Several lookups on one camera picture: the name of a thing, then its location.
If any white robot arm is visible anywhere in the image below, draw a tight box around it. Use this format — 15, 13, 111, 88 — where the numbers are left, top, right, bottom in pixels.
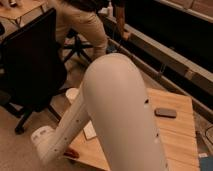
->
31, 53, 169, 171

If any white paper cup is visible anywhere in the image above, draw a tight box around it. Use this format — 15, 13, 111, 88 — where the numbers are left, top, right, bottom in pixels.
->
65, 88, 79, 103

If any white sponge block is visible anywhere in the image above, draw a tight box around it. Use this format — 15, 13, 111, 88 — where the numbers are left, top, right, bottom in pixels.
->
83, 121, 96, 140

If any black office chair far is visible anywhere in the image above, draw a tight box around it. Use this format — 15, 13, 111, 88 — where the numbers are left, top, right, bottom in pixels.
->
64, 29, 92, 62

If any black office chair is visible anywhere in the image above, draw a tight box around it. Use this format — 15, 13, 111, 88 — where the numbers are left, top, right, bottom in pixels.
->
0, 8, 67, 134
64, 29, 92, 62

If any dark phone on table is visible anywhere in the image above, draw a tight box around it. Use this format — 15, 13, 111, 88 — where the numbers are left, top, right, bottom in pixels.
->
154, 108, 177, 118

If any person in khaki trousers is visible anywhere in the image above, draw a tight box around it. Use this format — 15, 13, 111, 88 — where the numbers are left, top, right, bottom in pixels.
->
46, 0, 133, 61

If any wooden side table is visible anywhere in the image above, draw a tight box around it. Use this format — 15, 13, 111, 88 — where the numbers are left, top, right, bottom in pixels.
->
66, 88, 200, 171

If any white spray bottle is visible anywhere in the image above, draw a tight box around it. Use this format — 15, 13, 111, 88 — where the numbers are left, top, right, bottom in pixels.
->
99, 0, 113, 17

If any black office chair near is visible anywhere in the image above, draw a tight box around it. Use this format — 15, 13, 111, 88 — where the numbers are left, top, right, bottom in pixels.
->
0, 8, 67, 134

